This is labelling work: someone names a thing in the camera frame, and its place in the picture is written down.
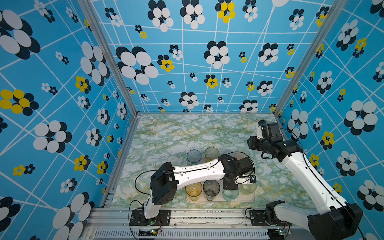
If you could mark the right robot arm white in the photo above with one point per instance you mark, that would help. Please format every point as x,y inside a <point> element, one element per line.
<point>333,218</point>

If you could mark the aluminium corner post right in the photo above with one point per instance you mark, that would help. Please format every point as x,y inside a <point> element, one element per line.
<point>323,31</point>

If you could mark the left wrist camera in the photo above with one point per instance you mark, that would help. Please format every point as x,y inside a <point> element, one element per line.
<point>246,180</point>

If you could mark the grey tall glass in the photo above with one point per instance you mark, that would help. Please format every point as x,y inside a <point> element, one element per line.
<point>211,189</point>

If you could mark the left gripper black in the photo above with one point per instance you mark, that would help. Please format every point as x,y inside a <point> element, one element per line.
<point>229,186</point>

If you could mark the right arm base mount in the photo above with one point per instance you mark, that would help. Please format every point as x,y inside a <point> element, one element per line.
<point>257,218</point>

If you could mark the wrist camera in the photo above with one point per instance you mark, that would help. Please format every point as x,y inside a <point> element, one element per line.
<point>246,180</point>
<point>260,129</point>

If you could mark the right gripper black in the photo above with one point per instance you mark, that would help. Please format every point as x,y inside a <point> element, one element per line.
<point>251,144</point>

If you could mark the pink rectangular tray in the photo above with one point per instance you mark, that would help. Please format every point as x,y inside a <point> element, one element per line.
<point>219,197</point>

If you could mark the aluminium corner post left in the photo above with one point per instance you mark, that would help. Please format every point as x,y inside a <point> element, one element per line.
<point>102,41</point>

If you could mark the teal dimpled tall cup front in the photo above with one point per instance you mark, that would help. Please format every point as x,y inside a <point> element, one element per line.
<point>230,195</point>

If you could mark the yellow tall glass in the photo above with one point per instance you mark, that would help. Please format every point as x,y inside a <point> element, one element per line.
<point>212,153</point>
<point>193,191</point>

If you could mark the short green cup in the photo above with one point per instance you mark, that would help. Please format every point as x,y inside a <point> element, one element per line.
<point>247,189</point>

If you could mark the aluminium corner post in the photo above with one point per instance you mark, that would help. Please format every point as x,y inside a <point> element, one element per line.
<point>102,41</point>
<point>323,31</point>

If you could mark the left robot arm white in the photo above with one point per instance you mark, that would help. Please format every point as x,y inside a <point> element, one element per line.
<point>167,180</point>

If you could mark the yellow tall glass front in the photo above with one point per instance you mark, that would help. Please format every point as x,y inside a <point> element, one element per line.
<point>193,191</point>

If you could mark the blue clear tall glass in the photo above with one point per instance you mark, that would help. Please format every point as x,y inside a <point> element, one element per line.
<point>194,156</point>

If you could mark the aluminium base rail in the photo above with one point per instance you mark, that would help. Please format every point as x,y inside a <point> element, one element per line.
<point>185,224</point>

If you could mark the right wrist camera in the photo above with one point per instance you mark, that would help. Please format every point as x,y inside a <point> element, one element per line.
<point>260,129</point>

